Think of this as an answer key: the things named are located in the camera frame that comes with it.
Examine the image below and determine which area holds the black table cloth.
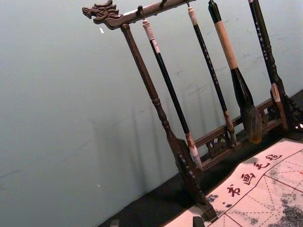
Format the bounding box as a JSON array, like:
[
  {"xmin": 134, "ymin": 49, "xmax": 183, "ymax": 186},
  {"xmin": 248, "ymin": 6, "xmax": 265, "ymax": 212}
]
[{"xmin": 97, "ymin": 88, "xmax": 303, "ymax": 227}]

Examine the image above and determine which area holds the white calligraphy practice sheet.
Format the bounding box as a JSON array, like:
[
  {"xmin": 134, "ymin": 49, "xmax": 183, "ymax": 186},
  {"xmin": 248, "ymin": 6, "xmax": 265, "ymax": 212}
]
[{"xmin": 165, "ymin": 138, "xmax": 303, "ymax": 227}]

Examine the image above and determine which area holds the thin brush with white collar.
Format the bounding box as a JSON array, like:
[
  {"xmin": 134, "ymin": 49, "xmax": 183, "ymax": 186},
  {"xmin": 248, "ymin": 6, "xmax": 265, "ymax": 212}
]
[{"xmin": 141, "ymin": 19, "xmax": 204, "ymax": 171}]

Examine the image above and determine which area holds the large brush with cream handle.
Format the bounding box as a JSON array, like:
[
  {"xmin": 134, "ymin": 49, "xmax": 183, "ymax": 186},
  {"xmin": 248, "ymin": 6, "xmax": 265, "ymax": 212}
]
[{"xmin": 207, "ymin": 0, "xmax": 264, "ymax": 144}]

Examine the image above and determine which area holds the dark carved wooden brush rack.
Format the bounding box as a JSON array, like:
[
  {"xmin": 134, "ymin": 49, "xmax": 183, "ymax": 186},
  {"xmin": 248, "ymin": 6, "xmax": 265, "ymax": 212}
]
[{"xmin": 81, "ymin": 0, "xmax": 303, "ymax": 222}]

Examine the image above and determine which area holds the thin black brush, cream tip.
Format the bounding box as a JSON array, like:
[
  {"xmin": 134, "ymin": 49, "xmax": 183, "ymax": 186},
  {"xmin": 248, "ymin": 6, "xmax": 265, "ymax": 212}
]
[{"xmin": 247, "ymin": 0, "xmax": 283, "ymax": 105}]

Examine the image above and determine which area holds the thin black brush, brown tip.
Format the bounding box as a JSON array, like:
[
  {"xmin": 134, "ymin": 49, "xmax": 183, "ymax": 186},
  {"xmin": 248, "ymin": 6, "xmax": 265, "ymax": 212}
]
[{"xmin": 187, "ymin": 6, "xmax": 238, "ymax": 148}]

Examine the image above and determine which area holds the small black block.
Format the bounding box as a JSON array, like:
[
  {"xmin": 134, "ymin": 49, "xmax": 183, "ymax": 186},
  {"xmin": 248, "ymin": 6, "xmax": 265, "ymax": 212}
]
[{"xmin": 192, "ymin": 216, "xmax": 210, "ymax": 227}]

